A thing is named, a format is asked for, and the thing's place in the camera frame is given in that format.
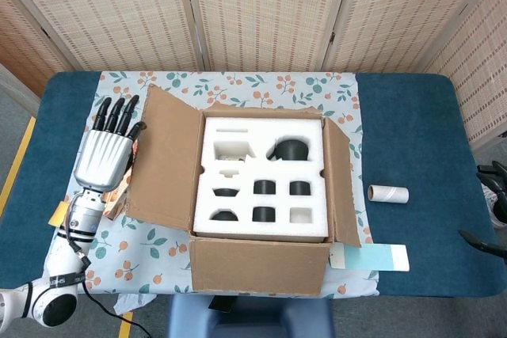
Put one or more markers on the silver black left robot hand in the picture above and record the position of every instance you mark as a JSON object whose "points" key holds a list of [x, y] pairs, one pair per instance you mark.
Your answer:
{"points": [[103, 156]]}

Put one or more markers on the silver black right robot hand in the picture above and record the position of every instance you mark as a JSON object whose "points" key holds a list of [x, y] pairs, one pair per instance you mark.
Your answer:
{"points": [[491, 251]]}

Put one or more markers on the red cardboard box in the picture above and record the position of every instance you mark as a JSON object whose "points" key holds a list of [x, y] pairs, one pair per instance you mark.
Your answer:
{"points": [[257, 266]]}

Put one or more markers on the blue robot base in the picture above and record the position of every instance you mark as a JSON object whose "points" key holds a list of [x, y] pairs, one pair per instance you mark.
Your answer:
{"points": [[249, 320]]}

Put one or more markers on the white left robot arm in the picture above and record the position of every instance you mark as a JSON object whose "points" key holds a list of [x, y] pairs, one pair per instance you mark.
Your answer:
{"points": [[79, 219]]}

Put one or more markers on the orange biscuit box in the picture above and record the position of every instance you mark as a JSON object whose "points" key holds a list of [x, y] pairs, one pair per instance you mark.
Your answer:
{"points": [[119, 199]]}

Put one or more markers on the white shoe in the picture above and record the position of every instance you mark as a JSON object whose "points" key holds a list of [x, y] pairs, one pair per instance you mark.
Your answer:
{"points": [[500, 211]]}

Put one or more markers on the yellow sponge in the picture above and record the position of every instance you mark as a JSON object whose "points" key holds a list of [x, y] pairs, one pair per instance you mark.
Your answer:
{"points": [[57, 215]]}

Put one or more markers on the black floor object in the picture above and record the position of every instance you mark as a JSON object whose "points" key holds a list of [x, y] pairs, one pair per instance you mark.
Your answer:
{"points": [[485, 169]]}

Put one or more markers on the cardboard paper tube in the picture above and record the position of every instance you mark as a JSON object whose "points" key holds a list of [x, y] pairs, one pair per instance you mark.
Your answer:
{"points": [[390, 193]]}

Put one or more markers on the light blue flat carton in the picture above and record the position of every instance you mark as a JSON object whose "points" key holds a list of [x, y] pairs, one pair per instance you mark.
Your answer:
{"points": [[372, 257]]}

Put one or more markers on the black shallow bowl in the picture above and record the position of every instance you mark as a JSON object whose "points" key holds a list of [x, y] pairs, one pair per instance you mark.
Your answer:
{"points": [[226, 192], [224, 217]]}

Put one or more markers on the crumpled white tissue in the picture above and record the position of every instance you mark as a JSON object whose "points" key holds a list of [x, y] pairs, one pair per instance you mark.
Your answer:
{"points": [[130, 302]]}

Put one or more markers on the white foam insert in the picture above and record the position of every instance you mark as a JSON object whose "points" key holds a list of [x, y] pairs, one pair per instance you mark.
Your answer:
{"points": [[245, 231]]}

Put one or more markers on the black cylindrical cup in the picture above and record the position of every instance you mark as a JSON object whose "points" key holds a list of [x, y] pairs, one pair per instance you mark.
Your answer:
{"points": [[300, 188], [264, 214], [264, 187]]}

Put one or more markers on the floral print tablecloth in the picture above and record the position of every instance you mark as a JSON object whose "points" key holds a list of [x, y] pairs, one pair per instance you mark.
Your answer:
{"points": [[257, 84]]}

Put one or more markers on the black teapot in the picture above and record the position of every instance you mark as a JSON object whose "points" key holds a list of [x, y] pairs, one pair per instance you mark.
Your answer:
{"points": [[291, 150]]}

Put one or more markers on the woven folding screen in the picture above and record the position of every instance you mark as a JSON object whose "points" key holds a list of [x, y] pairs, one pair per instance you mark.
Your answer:
{"points": [[257, 9]]}

